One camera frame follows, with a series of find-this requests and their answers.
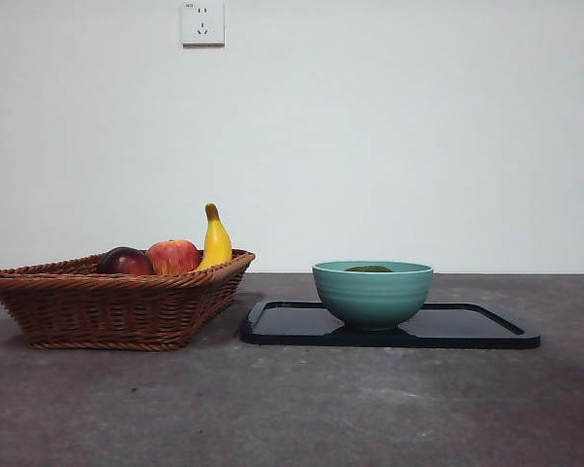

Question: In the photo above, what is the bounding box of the brown woven wicker basket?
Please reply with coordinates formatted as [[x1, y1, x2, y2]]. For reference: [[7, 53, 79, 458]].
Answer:
[[0, 248, 256, 351]]

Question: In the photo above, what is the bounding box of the teal ceramic bowl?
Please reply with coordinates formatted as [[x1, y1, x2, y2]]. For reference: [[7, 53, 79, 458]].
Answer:
[[311, 260, 435, 333]]

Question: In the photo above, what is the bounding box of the dark red round fruit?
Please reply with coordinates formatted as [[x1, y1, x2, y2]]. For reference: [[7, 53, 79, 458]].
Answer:
[[95, 246, 156, 276]]

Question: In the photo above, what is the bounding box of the black rectangular tray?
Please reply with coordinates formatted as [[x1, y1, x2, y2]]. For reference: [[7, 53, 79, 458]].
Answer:
[[239, 299, 542, 349]]

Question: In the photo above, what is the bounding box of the red yellow apple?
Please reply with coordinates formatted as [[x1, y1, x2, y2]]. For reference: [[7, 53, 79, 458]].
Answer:
[[145, 237, 201, 275]]

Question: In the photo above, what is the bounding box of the yellow banana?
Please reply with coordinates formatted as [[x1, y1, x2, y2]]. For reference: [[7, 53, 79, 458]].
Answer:
[[195, 202, 234, 271]]

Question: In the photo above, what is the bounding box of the white wall socket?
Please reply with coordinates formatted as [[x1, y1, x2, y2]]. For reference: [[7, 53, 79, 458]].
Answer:
[[181, 0, 226, 48]]

